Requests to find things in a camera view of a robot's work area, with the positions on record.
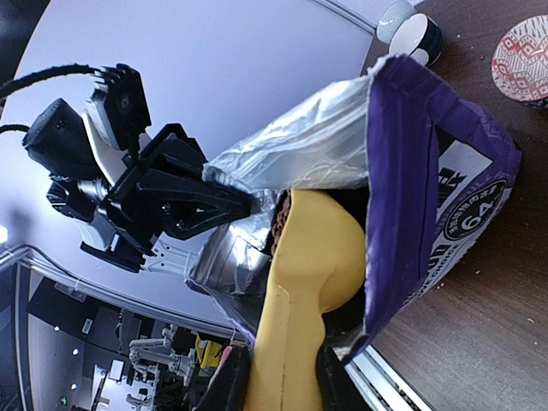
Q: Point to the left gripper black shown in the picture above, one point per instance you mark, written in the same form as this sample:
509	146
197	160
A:
161	191

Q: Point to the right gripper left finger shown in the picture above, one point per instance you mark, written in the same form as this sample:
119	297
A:
227	391

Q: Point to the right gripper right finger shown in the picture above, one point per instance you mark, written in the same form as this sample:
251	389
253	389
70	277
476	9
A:
338	392

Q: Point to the brown pet food kibble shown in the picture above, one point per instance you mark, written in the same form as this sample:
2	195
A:
281	216

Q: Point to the yellow plastic scoop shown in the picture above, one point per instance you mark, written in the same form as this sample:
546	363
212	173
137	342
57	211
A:
318	266

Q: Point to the purple pet food bag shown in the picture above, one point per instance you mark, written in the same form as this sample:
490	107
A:
421	170

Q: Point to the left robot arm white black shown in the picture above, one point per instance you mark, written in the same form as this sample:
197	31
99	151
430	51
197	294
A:
57	140

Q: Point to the pale blue ribbed bowl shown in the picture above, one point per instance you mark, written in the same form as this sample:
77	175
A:
392	18

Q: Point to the navy white ceramic bowl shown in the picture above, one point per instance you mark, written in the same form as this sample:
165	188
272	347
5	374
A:
420	38

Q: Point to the red patterned small bowl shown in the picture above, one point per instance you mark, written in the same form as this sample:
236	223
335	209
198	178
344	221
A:
519	63

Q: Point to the front aluminium rail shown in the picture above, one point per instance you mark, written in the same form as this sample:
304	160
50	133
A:
382	387

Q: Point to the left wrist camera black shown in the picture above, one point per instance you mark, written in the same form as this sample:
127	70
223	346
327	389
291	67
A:
118	108

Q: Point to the left aluminium frame post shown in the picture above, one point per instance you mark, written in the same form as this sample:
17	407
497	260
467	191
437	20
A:
348	14

